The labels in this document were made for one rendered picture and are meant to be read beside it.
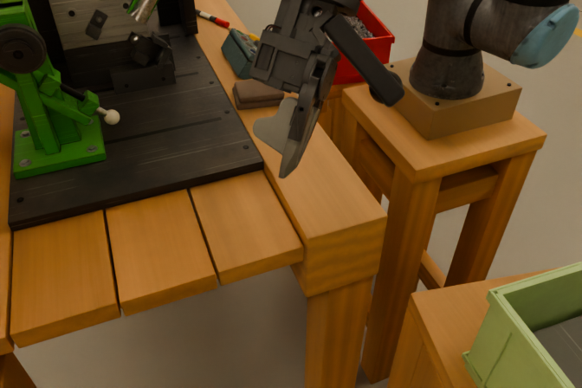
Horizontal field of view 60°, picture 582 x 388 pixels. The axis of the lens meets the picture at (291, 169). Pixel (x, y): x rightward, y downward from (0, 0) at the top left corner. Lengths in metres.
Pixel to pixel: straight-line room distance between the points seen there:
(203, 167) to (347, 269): 0.30
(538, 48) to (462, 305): 0.43
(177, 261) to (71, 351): 1.09
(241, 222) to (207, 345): 0.95
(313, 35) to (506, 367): 0.46
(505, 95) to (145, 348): 1.29
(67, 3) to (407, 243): 0.87
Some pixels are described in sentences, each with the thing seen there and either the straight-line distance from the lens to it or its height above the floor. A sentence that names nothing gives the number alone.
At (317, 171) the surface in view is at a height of 0.90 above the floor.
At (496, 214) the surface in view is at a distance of 1.27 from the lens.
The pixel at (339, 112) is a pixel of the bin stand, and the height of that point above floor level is 0.52.
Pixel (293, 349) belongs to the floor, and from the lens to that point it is 1.69.
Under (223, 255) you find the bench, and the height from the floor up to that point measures 0.88.
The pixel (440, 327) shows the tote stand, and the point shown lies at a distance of 0.83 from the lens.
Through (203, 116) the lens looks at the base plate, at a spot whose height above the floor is 0.90.
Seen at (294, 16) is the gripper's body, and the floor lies 1.24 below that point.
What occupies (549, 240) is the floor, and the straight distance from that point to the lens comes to 2.21.
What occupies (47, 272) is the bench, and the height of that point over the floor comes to 0.88.
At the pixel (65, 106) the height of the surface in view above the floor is 1.00.
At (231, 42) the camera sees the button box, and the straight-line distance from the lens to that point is 1.21.
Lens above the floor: 1.46
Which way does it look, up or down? 40 degrees down
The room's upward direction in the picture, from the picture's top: straight up
